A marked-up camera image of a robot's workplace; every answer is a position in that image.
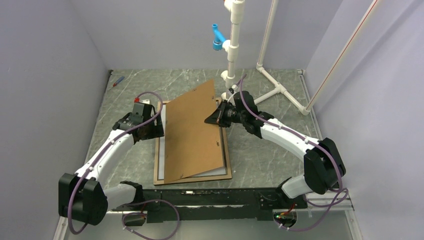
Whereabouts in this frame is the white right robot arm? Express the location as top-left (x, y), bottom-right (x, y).
top-left (204, 90), bottom-right (346, 208)

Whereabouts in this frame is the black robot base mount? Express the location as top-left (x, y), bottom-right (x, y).
top-left (74, 178), bottom-right (352, 229)

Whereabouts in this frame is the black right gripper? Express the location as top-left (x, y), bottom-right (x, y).
top-left (205, 99), bottom-right (247, 128)

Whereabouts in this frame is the brown fibreboard backing board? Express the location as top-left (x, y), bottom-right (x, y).
top-left (163, 79), bottom-right (224, 184)

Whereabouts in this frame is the orange pipe fitting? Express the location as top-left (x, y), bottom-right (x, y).
top-left (224, 0), bottom-right (232, 10)

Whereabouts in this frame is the blue pipe fitting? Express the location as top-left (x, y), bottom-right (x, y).
top-left (212, 23), bottom-right (227, 51)

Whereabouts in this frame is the white pvc pipe stand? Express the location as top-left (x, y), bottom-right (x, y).
top-left (221, 0), bottom-right (378, 116)

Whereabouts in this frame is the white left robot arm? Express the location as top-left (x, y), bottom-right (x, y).
top-left (58, 100), bottom-right (165, 226)

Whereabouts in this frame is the light wooden picture frame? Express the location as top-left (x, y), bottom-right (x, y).
top-left (152, 96), bottom-right (233, 186)

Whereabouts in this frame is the blue red screwdriver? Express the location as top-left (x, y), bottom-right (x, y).
top-left (112, 76), bottom-right (125, 88)

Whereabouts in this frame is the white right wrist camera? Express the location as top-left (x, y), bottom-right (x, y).
top-left (228, 84), bottom-right (239, 96)

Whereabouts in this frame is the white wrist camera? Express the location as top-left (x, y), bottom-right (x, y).
top-left (133, 96), bottom-right (151, 105)
top-left (228, 84), bottom-right (239, 96)

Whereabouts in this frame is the aluminium table edge rail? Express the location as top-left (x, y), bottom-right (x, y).
top-left (296, 68), bottom-right (364, 240)

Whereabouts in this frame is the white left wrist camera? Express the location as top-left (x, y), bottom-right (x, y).
top-left (133, 96), bottom-right (151, 105)

